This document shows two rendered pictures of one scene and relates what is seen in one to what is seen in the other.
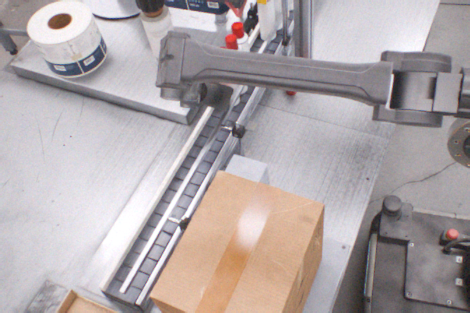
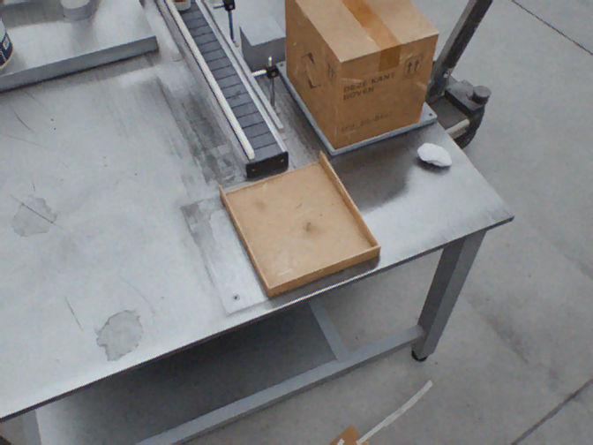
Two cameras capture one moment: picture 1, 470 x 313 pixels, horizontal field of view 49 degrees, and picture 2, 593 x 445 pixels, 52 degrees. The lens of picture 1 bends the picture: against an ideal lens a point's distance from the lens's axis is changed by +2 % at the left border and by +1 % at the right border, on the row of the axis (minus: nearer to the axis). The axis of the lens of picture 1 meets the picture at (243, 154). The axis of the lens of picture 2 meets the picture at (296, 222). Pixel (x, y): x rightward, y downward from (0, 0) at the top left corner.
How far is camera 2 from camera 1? 1.13 m
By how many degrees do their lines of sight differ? 32
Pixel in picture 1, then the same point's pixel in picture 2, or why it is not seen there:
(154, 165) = (167, 88)
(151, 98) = (106, 42)
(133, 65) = (51, 32)
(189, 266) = (343, 33)
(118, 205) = (173, 129)
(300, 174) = not seen: hidden behind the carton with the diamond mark
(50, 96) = not seen: outside the picture
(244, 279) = (384, 18)
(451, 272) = not seen: hidden behind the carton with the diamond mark
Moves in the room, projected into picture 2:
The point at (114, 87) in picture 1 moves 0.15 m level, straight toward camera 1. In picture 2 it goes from (56, 55) to (106, 64)
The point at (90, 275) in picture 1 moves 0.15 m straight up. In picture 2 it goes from (214, 178) to (207, 134)
